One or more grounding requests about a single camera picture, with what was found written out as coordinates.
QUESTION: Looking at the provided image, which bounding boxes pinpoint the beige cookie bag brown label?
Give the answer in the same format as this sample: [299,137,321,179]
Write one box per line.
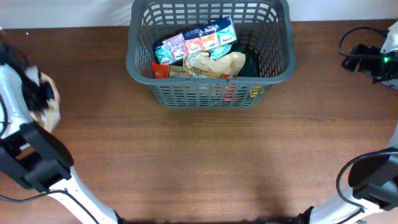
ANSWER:
[30,72,61,133]

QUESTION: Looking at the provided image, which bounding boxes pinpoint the green snack bag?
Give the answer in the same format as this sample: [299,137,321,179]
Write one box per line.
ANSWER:
[231,44,260,77]

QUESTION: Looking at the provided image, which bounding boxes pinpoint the beige paper bag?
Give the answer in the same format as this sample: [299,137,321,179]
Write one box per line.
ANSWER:
[183,52,246,77]

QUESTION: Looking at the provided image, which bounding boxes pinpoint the blue tissue multipack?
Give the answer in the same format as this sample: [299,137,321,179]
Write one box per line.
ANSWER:
[154,16,237,65]

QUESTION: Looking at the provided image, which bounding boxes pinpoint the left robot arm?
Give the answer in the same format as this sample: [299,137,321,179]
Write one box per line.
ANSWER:
[1,43,124,223]

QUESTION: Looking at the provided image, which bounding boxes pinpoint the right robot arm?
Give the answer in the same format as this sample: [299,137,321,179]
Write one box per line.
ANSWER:
[289,24,397,224]

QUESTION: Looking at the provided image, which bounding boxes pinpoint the grey plastic basket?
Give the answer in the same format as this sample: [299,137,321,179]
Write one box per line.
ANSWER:
[126,0,297,108]

